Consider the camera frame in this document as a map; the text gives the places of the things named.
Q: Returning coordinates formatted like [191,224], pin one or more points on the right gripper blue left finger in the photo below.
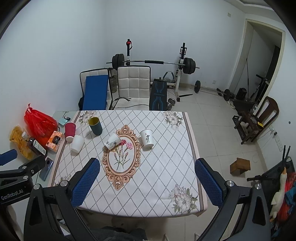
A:
[82,181]

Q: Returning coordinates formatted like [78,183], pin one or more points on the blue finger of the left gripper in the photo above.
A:
[8,156]

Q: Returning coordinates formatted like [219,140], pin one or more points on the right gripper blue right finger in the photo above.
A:
[211,180]

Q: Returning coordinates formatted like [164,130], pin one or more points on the white paper cup black calligraphy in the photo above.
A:
[147,138]

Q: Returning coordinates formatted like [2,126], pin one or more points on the plain white cup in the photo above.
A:
[77,144]

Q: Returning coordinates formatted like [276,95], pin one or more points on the white paper cup bamboo print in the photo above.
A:
[113,141]

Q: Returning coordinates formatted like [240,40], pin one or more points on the dark green plastic cup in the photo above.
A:
[95,125]

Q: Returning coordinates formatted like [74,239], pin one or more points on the red paper cup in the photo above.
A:
[70,129]

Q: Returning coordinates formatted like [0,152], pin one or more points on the yellow snack bag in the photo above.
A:
[21,143]

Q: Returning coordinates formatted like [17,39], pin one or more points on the dark brown bottle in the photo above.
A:
[36,147]

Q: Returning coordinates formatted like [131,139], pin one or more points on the brown wooden box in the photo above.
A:
[240,166]

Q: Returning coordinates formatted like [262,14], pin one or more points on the red plastic bag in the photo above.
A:
[40,125]

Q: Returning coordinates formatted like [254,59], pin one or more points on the orange snack box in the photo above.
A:
[54,141]

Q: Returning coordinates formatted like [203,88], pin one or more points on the white goose plush toy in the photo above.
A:
[279,196]

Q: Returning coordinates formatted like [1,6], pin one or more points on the small teal card holder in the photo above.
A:
[62,121]

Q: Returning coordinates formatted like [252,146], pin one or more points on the floral diamond pattern tablecloth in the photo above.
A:
[135,181]

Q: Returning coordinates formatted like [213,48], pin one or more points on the dark wooden chair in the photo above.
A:
[250,126]

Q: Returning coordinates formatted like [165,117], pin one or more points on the chair with blue cushion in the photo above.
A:
[96,91]

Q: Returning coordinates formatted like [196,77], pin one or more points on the black blue weight bench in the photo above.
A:
[158,97]

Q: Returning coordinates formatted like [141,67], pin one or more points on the white padded chair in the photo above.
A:
[133,88]

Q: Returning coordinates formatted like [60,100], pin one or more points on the barbell with black plates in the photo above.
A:
[118,60]

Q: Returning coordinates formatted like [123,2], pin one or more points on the white squat rack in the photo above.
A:
[180,69]

